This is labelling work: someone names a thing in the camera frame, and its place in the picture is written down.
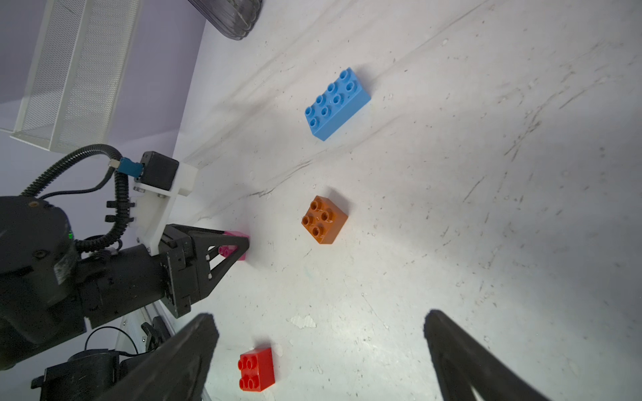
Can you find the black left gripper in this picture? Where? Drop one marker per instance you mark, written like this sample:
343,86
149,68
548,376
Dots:
186,272

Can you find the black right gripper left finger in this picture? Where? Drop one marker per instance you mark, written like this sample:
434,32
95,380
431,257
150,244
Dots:
177,370

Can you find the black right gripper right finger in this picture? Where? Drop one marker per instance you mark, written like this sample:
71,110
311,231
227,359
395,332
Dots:
465,369

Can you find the pink lego brick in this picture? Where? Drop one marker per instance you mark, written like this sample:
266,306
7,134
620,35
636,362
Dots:
227,250

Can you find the red lego brick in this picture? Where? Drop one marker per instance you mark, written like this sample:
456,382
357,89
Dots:
257,370

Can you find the orange lego brick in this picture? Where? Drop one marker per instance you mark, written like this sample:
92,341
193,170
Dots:
324,220

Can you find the blue lego brick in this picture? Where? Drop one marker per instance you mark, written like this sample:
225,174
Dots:
341,100

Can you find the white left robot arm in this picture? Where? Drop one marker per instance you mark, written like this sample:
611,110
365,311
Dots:
51,294

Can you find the lower white mesh shelf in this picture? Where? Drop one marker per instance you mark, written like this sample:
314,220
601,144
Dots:
76,72

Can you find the dark glass vase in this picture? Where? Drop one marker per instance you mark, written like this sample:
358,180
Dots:
234,19

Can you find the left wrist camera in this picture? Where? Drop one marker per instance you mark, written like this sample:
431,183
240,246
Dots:
153,169

